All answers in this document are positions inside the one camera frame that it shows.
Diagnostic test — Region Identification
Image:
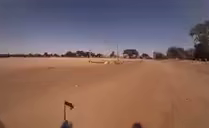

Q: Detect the pale low heap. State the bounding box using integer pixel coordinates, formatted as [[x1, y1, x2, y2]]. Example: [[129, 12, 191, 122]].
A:
[[88, 58, 125, 66]]

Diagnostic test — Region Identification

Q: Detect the tall tree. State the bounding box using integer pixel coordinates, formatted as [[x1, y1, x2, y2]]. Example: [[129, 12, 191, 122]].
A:
[[188, 19, 209, 62]]

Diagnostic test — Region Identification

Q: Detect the row of trees and bushes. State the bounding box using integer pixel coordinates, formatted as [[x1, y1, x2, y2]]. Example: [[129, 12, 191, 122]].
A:
[[0, 46, 196, 61]]

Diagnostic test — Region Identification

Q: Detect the brown dirt field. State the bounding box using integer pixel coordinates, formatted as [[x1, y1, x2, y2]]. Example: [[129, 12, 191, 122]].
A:
[[0, 56, 209, 128]]

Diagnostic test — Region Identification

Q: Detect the pole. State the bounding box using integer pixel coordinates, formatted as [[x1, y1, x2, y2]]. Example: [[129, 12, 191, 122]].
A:
[[116, 44, 120, 61]]

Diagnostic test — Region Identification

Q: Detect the robot's own part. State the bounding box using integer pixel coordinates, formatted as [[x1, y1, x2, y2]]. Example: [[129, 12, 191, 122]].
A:
[[60, 120, 73, 128], [131, 122, 143, 128]]

